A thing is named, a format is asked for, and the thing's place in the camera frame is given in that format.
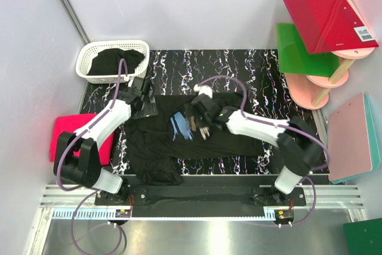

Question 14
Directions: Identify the black printed t-shirt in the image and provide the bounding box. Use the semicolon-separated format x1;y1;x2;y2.
124;95;264;185

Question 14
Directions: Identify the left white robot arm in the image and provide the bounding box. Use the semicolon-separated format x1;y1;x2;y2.
54;77;158;202

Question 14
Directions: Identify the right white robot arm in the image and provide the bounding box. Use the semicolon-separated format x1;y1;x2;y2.
186;85;325;202

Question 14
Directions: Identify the black marble pattern mat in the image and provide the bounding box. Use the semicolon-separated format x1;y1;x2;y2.
59;48;331;176

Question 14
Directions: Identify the black shirt in basket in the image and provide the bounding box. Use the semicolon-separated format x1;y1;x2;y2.
87;48;145;76

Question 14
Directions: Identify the folded pink t-shirt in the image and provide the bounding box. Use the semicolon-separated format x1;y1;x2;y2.
49;113;117;166

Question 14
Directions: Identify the white plastic laundry basket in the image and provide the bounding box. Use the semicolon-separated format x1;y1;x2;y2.
75;40;150;84

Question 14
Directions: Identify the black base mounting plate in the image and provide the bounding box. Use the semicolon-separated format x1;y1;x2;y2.
95;175;306;221

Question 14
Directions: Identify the green plastic sheet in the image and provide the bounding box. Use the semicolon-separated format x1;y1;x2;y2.
276;23;340;77

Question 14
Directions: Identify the pink wooden tiered shelf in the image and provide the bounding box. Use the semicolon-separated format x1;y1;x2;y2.
283;0;376;110

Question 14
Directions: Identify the pink clipboard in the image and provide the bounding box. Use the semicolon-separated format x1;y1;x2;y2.
327;93;375;182

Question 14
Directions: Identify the red plastic folder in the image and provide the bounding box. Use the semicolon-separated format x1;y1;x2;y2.
283;0;379;54

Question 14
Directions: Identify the teal board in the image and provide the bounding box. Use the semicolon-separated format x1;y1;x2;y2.
329;93;381;185

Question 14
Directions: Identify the dark green board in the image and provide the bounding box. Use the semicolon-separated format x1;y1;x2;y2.
343;219;382;255

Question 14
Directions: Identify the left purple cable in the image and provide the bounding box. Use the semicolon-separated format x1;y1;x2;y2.
55;58;134;254

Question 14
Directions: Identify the purple cable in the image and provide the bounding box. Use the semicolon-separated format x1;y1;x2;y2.
55;58;134;254
193;75;331;228

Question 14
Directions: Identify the aluminium rail frame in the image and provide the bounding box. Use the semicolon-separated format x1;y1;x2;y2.
28;182;366;254

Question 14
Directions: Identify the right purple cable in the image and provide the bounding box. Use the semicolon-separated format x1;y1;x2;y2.
193;75;331;228

